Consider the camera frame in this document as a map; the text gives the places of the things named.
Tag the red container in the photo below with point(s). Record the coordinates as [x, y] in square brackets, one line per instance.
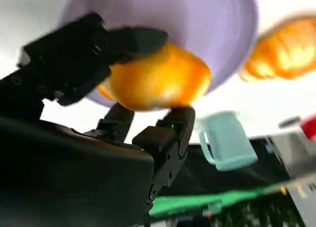
[309, 125]

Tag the lilac plate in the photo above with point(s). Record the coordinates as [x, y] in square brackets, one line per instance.
[197, 27]

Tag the black oval table disc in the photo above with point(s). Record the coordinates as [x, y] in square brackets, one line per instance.
[290, 121]

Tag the grey metal box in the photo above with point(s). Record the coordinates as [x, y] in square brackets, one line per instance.
[296, 153]

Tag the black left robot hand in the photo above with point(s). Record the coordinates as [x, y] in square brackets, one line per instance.
[313, 134]

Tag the green cloth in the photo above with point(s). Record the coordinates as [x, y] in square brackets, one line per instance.
[185, 202]

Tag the black cloth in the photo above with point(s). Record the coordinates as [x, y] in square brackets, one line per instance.
[202, 177]

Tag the pale green mug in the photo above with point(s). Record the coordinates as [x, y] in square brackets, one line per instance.
[227, 143]

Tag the orange toy bread roll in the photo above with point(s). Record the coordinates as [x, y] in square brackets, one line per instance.
[160, 84]
[284, 54]

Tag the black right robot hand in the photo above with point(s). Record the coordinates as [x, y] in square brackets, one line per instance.
[61, 167]

